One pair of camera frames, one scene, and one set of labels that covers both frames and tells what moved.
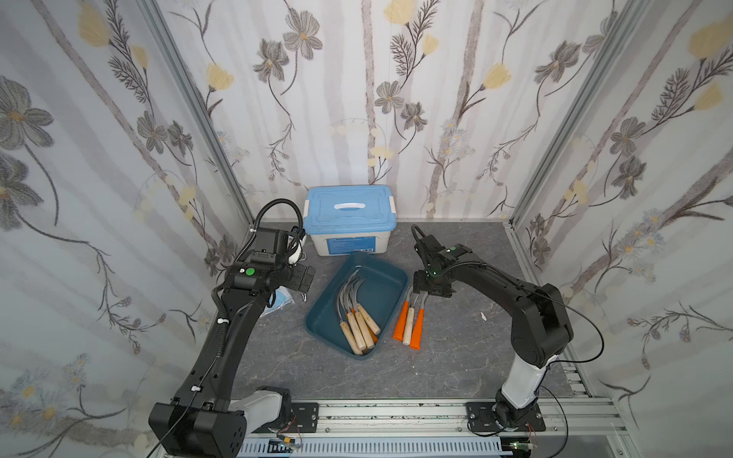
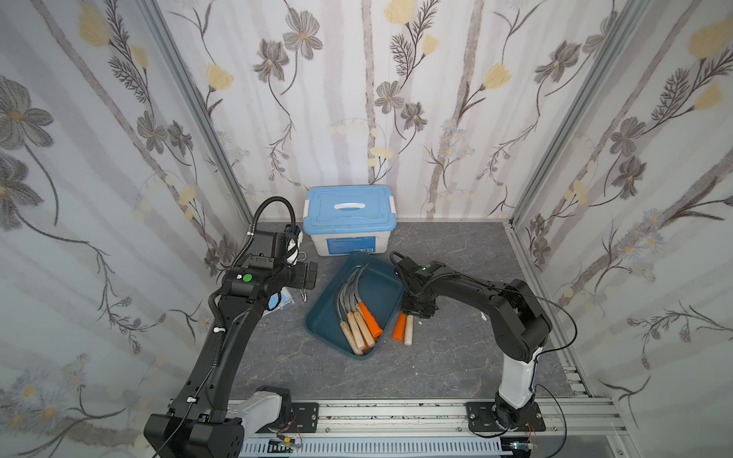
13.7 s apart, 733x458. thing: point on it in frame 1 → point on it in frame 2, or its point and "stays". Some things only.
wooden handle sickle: [408, 324] stays
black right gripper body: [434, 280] → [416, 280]
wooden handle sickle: [351, 320] stays
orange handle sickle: [417, 338] → [368, 319]
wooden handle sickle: [349, 336] stays
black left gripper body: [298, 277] stays
